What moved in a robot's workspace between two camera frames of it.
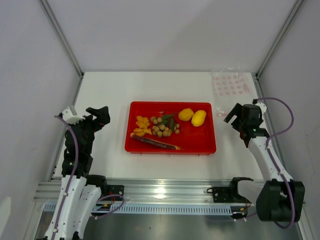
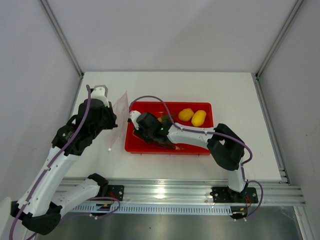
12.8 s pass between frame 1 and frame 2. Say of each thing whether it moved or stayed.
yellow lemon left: stayed
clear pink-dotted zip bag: moved
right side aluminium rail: stayed
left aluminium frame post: stayed
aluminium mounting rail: stayed
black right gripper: moved
